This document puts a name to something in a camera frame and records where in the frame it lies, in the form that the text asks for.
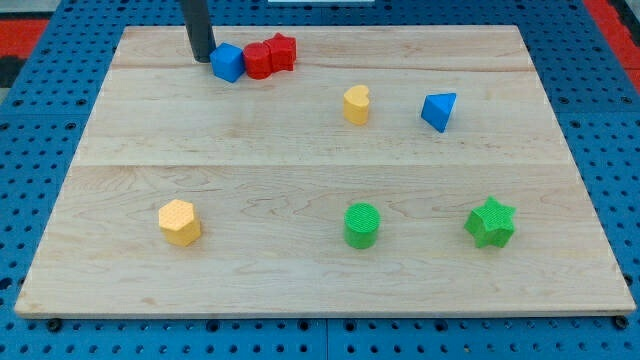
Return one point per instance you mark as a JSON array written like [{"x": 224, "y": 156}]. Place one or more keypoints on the yellow hexagon block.
[{"x": 179, "y": 222}]

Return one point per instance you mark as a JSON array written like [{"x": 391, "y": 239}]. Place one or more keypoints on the red star block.
[{"x": 283, "y": 52}]

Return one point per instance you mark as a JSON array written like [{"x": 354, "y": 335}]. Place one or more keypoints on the blue triangle block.
[{"x": 437, "y": 110}]

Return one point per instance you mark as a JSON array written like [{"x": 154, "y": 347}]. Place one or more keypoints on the red cylinder block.
[{"x": 257, "y": 60}]

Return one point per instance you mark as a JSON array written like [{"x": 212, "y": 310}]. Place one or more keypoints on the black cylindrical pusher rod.
[{"x": 199, "y": 29}]

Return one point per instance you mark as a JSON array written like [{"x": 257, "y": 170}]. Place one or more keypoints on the blue cube block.
[{"x": 227, "y": 62}]

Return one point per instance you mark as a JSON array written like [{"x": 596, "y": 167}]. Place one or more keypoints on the yellow heart block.
[{"x": 356, "y": 104}]

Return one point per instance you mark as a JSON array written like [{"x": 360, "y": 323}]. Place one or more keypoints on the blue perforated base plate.
[{"x": 63, "y": 59}]

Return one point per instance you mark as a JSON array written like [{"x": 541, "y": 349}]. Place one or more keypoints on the light wooden board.
[{"x": 272, "y": 165}]

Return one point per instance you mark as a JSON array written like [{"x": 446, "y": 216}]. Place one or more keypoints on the green cylinder block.
[{"x": 361, "y": 224}]

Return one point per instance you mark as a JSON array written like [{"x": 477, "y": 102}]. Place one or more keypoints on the green star block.
[{"x": 491, "y": 224}]

